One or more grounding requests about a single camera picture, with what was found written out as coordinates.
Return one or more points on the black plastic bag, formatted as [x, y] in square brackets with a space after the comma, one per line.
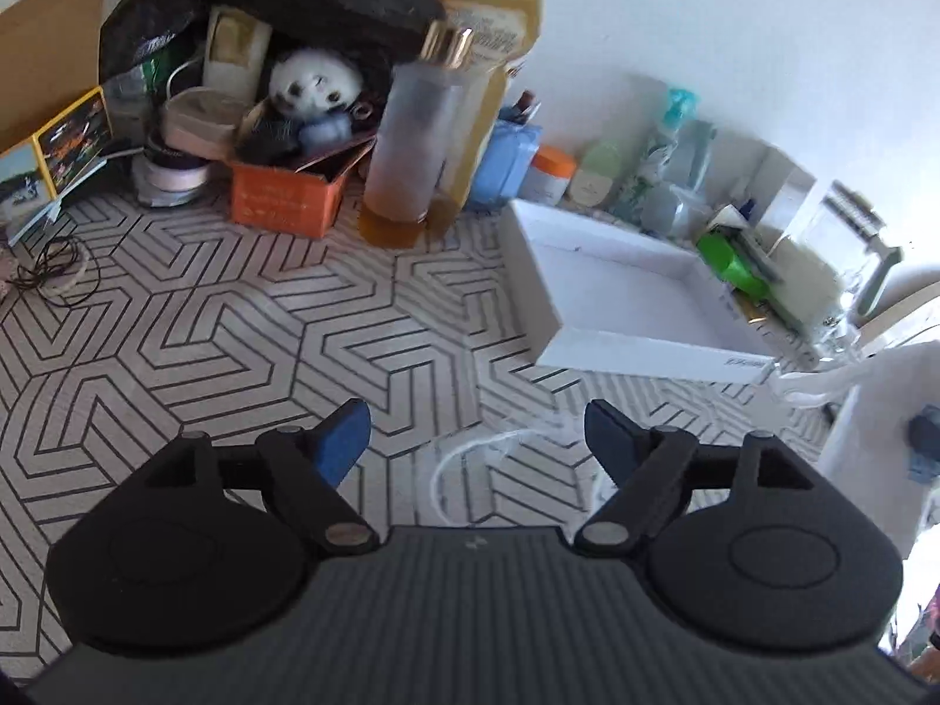
[374, 34]

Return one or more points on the yellow snack pouch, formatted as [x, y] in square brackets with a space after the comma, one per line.
[504, 33]

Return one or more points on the frosted bottle gold cap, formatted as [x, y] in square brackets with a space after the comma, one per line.
[413, 139]

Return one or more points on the orange lid cream jar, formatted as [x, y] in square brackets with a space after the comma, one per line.
[548, 176]

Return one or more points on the white nonwoven shopping bag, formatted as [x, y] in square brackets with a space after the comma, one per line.
[882, 451]

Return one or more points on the open cardboard photo box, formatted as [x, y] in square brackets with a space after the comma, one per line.
[54, 119]

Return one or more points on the white panda plush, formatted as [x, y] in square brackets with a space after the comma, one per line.
[311, 83]

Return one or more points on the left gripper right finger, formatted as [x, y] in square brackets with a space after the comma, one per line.
[745, 544]

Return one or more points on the white bottle warmer appliance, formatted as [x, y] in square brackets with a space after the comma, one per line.
[808, 294]

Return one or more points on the white cream candle jar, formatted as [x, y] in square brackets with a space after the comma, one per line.
[236, 46]

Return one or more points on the stacked round tins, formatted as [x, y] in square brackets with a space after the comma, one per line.
[195, 132]

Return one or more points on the teal spray bottle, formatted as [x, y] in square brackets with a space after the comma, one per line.
[659, 149]

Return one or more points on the green plastic case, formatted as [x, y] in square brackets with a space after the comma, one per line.
[725, 251]

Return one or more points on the green white small container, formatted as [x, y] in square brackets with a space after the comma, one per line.
[596, 174]

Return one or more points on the brown spray bottle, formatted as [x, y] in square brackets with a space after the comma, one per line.
[524, 109]

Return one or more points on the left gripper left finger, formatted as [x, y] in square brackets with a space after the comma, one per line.
[206, 544]

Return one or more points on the orange cardboard box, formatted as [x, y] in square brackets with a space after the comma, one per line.
[301, 200]

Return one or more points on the blue pen holder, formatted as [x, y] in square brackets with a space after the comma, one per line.
[504, 165]

